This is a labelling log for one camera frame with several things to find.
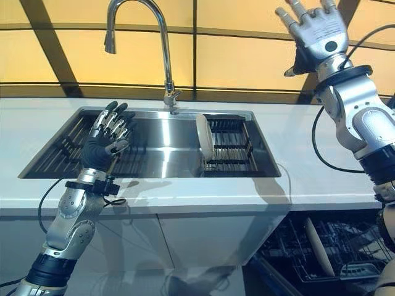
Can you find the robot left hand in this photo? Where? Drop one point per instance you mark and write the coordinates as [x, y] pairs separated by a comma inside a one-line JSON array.
[[95, 151]]

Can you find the black sink drying rack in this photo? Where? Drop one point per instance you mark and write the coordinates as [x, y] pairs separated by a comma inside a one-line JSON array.
[[71, 145], [231, 145]]

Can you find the cream ceramic plate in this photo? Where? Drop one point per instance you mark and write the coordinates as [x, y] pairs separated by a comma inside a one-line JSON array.
[[205, 135], [319, 246]]

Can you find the dishwasher door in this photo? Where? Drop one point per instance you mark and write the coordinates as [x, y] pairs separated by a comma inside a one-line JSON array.
[[274, 277]]

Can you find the stainless steel sink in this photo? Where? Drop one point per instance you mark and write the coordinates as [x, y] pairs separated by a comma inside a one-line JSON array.
[[166, 142]]

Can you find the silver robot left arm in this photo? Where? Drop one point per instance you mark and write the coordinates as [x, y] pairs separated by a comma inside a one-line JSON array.
[[71, 222]]

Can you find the white glossy cabinet door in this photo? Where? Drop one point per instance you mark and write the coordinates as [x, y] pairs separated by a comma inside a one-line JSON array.
[[210, 237], [108, 246]]

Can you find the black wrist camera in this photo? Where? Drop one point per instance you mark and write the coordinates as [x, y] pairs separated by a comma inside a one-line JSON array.
[[106, 186]]

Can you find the chrome gooseneck faucet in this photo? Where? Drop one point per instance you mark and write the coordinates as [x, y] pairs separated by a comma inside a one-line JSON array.
[[165, 46]]

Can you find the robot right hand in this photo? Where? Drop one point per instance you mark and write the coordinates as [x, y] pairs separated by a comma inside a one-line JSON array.
[[321, 34]]

